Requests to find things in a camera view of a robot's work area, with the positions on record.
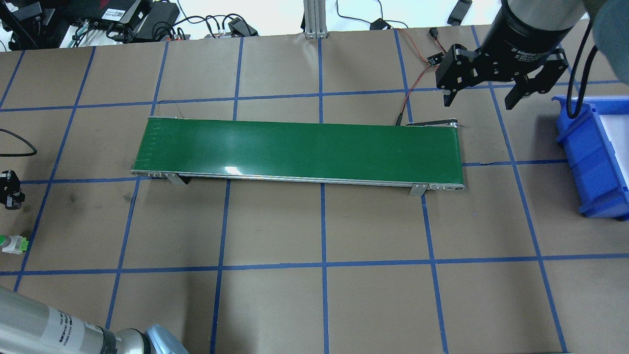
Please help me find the aluminium frame post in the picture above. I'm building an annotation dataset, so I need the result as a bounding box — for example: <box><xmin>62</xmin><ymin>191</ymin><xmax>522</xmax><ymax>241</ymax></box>
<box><xmin>303</xmin><ymin>0</ymin><xmax>328</xmax><ymax>39</ymax></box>

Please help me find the black power adapter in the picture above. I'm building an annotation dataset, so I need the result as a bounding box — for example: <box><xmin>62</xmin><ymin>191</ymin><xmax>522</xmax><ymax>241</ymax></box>
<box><xmin>446</xmin><ymin>0</ymin><xmax>473</xmax><ymax>26</ymax></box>

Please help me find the blue plastic bin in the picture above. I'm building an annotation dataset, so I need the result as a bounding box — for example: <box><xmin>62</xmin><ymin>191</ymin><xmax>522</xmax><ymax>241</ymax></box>
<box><xmin>552</xmin><ymin>95</ymin><xmax>629</xmax><ymax>220</ymax></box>

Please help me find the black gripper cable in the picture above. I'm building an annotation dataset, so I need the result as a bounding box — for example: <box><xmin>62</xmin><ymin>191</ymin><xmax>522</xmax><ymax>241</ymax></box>
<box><xmin>0</xmin><ymin>128</ymin><xmax>38</xmax><ymax>158</ymax></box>
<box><xmin>565</xmin><ymin>29</ymin><xmax>601</xmax><ymax>119</ymax></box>

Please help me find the small speed controller board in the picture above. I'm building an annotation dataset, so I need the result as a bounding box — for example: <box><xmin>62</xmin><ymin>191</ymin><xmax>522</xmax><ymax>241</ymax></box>
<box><xmin>426</xmin><ymin>53</ymin><xmax>445</xmax><ymax>67</ymax></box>

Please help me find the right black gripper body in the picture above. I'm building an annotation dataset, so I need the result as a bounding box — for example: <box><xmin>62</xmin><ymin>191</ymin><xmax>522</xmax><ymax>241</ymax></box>
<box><xmin>479</xmin><ymin>10</ymin><xmax>566</xmax><ymax>82</ymax></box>

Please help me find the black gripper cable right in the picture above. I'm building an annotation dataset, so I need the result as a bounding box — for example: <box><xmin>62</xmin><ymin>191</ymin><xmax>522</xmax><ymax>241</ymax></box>
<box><xmin>565</xmin><ymin>29</ymin><xmax>601</xmax><ymax>119</ymax></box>

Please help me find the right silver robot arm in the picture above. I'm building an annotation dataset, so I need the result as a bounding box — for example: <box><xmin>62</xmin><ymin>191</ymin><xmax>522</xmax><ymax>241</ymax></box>
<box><xmin>435</xmin><ymin>0</ymin><xmax>628</xmax><ymax>110</ymax></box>

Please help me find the green push button switch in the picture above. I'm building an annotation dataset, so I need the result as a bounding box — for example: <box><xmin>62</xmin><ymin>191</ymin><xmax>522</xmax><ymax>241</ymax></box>
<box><xmin>0</xmin><ymin>235</ymin><xmax>29</xmax><ymax>255</ymax></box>

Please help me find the red conveyor power wire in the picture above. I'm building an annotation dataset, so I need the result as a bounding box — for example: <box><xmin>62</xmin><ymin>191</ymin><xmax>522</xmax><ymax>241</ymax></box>
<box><xmin>395</xmin><ymin>29</ymin><xmax>449</xmax><ymax>126</ymax></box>

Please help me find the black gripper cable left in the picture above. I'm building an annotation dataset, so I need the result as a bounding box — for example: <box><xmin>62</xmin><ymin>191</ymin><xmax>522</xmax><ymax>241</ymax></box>
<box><xmin>0</xmin><ymin>128</ymin><xmax>38</xmax><ymax>158</ymax></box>

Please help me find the green conveyor belt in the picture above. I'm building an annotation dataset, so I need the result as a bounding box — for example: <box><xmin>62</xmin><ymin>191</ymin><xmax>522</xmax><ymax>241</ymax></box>
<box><xmin>131</xmin><ymin>117</ymin><xmax>465</xmax><ymax>195</ymax></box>

